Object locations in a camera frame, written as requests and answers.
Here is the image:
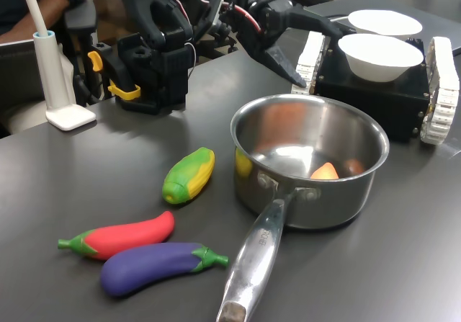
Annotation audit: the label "orange toy carrot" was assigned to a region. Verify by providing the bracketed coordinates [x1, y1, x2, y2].
[310, 161, 340, 181]

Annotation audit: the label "white bowl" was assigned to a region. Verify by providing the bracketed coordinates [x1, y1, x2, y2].
[347, 9, 424, 37]
[337, 33, 424, 84]

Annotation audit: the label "black vehicle with white tracks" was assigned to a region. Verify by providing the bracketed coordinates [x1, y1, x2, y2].
[290, 30, 461, 146]

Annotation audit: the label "green yellow toy corn cob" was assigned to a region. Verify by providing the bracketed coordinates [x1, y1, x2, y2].
[161, 146, 216, 205]

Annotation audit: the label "black yellow table clamp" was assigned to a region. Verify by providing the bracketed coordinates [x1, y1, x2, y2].
[87, 43, 142, 111]

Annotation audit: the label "black chair armrest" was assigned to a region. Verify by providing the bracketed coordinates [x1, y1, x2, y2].
[64, 0, 104, 107]

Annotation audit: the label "red toy chilli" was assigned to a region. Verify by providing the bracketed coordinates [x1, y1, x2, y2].
[57, 210, 176, 261]

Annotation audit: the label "purple toy aubergine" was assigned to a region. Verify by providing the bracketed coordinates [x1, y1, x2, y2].
[99, 241, 230, 299]

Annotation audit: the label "dark grey laptop lid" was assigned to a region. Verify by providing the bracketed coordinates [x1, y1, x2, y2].
[0, 39, 50, 135]

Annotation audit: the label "red white servo wires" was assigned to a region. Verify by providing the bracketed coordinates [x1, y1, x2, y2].
[168, 0, 263, 35]

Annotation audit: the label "steel pan with long handle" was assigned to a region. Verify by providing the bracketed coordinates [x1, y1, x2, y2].
[215, 93, 390, 322]

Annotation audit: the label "white post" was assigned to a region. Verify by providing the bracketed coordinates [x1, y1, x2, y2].
[17, 0, 97, 132]

